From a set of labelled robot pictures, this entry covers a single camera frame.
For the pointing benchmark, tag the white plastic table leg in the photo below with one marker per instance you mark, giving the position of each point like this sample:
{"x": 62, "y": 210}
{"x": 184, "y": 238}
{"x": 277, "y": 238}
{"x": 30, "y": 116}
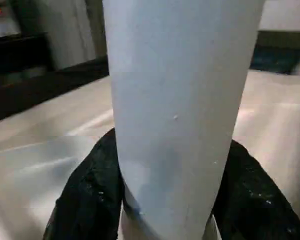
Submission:
{"x": 180, "y": 100}

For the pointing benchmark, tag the beige curtain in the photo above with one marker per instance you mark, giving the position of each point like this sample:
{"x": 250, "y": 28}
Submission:
{"x": 65, "y": 30}

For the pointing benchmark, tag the white plastic table top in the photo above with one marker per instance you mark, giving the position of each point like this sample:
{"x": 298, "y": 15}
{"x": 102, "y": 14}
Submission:
{"x": 50, "y": 140}

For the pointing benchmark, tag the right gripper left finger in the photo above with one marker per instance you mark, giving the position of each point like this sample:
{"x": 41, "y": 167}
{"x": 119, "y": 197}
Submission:
{"x": 87, "y": 195}

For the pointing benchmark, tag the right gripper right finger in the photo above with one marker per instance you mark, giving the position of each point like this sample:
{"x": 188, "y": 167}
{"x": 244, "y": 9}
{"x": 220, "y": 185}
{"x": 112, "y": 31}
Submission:
{"x": 260, "y": 200}

